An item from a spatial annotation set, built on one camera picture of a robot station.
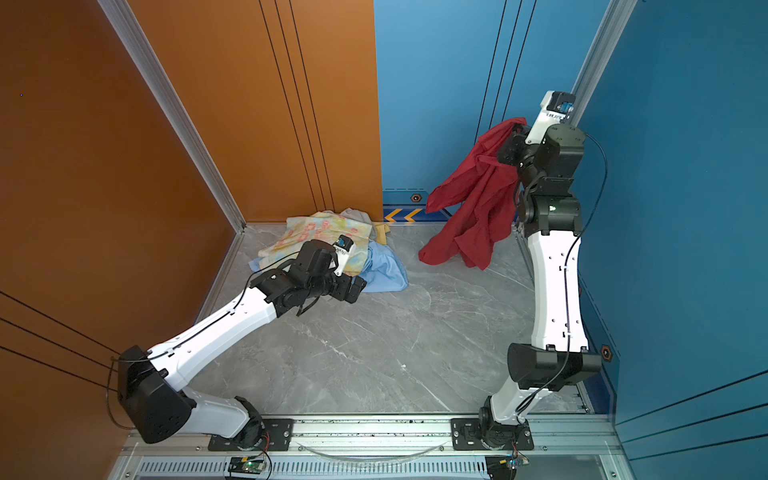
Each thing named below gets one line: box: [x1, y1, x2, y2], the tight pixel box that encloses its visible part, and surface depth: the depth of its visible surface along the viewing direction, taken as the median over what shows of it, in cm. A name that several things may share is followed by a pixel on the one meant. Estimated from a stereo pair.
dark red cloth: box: [418, 118, 527, 270], surface depth 84 cm
